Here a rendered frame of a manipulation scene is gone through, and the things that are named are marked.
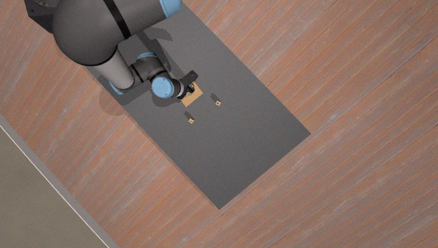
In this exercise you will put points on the tan flat mat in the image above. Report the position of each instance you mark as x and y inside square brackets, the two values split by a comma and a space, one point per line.
[187, 100]

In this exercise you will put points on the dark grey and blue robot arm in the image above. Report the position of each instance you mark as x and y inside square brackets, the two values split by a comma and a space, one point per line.
[89, 31]

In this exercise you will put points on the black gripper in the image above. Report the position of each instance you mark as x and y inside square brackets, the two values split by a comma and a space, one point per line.
[186, 91]

